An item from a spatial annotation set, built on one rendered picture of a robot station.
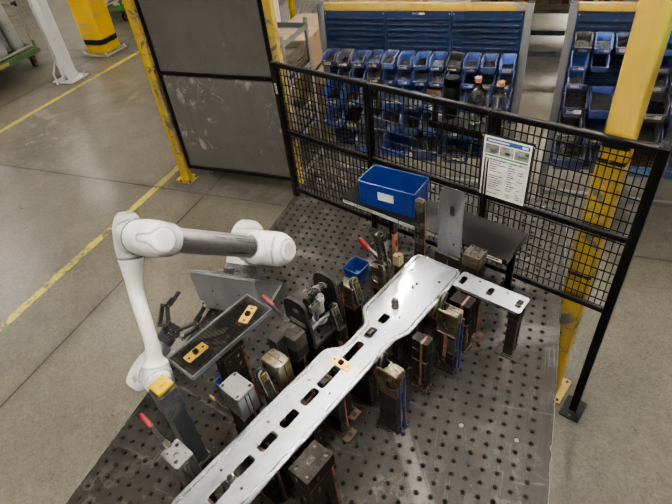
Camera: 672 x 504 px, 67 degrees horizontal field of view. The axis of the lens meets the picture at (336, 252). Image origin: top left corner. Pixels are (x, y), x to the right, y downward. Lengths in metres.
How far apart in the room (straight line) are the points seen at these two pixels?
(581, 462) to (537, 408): 0.80
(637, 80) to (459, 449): 1.40
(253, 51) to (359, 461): 3.02
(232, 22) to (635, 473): 3.68
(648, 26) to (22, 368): 3.73
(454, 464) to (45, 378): 2.64
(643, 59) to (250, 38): 2.78
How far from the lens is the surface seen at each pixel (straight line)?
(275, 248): 2.28
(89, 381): 3.60
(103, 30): 9.40
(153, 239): 1.93
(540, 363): 2.32
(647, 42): 1.98
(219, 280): 2.46
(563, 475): 2.88
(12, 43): 9.62
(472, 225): 2.41
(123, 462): 2.26
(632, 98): 2.05
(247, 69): 4.19
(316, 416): 1.77
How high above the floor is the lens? 2.49
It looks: 40 degrees down
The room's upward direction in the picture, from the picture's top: 7 degrees counter-clockwise
